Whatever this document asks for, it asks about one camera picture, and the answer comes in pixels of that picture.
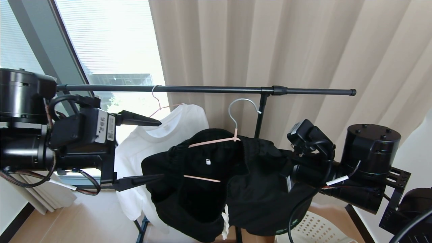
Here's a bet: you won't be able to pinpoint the pink clothes hanger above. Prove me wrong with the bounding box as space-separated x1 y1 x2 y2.
183 99 262 183
148 85 184 118

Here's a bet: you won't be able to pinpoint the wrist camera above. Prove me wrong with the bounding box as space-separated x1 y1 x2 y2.
49 108 117 149
287 119 335 159

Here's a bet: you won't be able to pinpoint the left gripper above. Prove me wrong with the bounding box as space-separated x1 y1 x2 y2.
0 113 118 186

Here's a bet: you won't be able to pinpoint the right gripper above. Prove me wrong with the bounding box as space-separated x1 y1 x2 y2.
287 159 383 215

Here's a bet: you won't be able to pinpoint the black shorts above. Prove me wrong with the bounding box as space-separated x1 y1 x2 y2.
141 128 318 243

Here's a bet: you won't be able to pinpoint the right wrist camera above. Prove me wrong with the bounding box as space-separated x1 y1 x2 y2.
287 119 335 159

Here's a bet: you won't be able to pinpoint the beige curtain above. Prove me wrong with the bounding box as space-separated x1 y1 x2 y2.
148 0 432 206
10 172 78 215

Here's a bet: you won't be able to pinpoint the black clothes rack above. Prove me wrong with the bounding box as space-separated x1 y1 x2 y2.
56 84 356 243

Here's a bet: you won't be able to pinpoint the white laundry basket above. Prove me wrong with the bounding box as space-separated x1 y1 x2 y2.
275 211 358 243

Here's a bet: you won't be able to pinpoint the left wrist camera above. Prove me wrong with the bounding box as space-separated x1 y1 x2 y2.
49 108 117 149

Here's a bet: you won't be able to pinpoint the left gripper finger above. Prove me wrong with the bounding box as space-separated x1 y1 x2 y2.
115 174 165 192
116 110 162 127

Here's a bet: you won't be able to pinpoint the window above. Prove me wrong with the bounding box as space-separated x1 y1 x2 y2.
0 0 169 186

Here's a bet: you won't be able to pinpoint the white printed t-shirt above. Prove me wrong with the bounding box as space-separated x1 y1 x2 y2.
114 104 210 234

